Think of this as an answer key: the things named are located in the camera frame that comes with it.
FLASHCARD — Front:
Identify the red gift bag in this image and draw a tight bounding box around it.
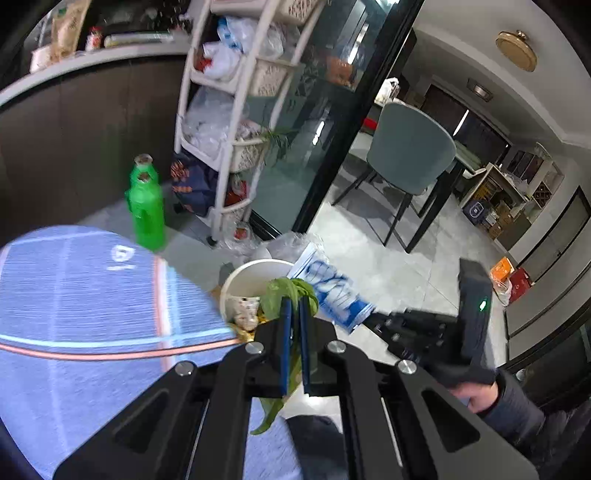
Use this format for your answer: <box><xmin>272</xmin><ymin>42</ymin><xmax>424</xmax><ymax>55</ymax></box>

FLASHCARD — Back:
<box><xmin>505</xmin><ymin>267</ymin><xmax>533</xmax><ymax>297</ymax></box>

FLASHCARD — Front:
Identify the blue plaid tablecloth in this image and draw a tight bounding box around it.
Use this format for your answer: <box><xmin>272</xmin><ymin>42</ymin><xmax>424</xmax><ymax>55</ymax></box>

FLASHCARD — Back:
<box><xmin>0</xmin><ymin>224</ymin><xmax>243</xmax><ymax>480</ymax></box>

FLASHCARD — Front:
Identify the green vegetable leaf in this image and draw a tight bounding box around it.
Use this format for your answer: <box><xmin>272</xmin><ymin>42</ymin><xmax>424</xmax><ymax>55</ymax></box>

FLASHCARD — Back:
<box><xmin>250</xmin><ymin>276</ymin><xmax>320</xmax><ymax>435</ymax></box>

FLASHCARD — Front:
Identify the white storage rack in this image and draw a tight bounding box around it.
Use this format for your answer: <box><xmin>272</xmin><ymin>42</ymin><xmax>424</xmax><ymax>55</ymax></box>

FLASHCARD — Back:
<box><xmin>174</xmin><ymin>0</ymin><xmax>325</xmax><ymax>246</ymax></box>

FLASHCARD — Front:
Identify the person's right hand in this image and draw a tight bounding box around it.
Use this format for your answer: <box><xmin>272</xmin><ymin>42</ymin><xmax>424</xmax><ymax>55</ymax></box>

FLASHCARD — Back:
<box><xmin>454</xmin><ymin>382</ymin><xmax>500</xmax><ymax>415</ymax></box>

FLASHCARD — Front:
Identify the gold round ceiling lamp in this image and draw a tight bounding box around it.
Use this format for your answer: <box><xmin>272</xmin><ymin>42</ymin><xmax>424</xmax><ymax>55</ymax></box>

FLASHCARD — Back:
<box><xmin>495</xmin><ymin>30</ymin><xmax>539</xmax><ymax>73</ymax></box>

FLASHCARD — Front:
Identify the brown paper bag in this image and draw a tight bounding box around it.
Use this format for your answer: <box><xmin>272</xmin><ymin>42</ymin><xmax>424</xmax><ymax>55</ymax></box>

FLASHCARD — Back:
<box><xmin>50</xmin><ymin>0</ymin><xmax>92</xmax><ymax>64</ymax></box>

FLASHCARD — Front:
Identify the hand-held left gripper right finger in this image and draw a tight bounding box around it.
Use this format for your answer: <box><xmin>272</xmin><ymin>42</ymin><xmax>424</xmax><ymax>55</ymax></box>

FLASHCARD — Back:
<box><xmin>298</xmin><ymin>300</ymin><xmax>539</xmax><ymax>480</ymax></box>

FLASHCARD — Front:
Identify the wooden shelf with boxes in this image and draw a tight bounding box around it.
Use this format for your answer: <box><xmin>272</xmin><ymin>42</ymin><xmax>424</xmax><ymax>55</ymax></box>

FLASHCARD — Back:
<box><xmin>462</xmin><ymin>142</ymin><xmax>565</xmax><ymax>241</ymax></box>

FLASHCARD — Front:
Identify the white trash bin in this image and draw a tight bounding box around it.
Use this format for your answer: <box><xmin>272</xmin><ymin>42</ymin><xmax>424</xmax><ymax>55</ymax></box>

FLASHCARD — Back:
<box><xmin>219</xmin><ymin>259</ymin><xmax>297</xmax><ymax>334</ymax></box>

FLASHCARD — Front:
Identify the dark dining table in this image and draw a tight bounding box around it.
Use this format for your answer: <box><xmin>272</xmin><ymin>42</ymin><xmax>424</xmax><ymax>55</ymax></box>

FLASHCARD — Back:
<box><xmin>406</xmin><ymin>138</ymin><xmax>483</xmax><ymax>254</ymax></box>

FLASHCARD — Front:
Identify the dark blue bag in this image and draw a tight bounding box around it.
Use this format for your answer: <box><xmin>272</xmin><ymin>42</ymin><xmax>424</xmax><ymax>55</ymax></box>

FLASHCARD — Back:
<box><xmin>169</xmin><ymin>154</ymin><xmax>219</xmax><ymax>219</ymax></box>

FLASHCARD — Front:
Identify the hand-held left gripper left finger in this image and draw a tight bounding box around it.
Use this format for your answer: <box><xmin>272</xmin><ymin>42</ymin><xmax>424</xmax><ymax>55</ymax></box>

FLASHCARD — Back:
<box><xmin>53</xmin><ymin>298</ymin><xmax>296</xmax><ymax>480</ymax></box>

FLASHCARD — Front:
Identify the clear plastic bag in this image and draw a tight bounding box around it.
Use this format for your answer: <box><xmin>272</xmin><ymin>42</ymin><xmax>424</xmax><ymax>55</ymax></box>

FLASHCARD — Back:
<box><xmin>225</xmin><ymin>230</ymin><xmax>325</xmax><ymax>265</ymax></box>

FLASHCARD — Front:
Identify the person's right forearm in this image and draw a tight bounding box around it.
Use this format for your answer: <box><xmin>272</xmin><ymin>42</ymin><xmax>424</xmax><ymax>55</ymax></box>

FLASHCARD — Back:
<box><xmin>480</xmin><ymin>368</ymin><xmax>591</xmax><ymax>468</ymax></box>

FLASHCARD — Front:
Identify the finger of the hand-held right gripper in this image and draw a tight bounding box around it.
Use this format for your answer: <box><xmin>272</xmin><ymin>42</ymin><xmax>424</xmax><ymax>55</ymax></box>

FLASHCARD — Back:
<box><xmin>367</xmin><ymin>310</ymin><xmax>459</xmax><ymax>370</ymax></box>

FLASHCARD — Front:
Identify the green plastic bottle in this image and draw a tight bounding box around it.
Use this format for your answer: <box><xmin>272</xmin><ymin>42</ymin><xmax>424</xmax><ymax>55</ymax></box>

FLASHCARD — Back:
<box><xmin>124</xmin><ymin>154</ymin><xmax>167</xmax><ymax>253</ymax></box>

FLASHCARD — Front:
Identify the orange box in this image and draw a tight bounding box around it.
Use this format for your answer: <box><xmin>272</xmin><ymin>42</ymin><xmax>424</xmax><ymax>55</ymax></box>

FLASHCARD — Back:
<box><xmin>489</xmin><ymin>257</ymin><xmax>516</xmax><ymax>283</ymax></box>

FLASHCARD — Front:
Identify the blue white tissue package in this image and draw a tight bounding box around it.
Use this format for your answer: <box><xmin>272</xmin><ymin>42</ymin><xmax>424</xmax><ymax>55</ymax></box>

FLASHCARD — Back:
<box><xmin>287</xmin><ymin>242</ymin><xmax>378</xmax><ymax>334</ymax></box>

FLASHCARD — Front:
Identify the teal dining chair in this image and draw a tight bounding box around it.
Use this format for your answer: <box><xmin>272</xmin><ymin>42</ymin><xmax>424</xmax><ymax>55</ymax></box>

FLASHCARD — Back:
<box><xmin>331</xmin><ymin>101</ymin><xmax>459</xmax><ymax>253</ymax></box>

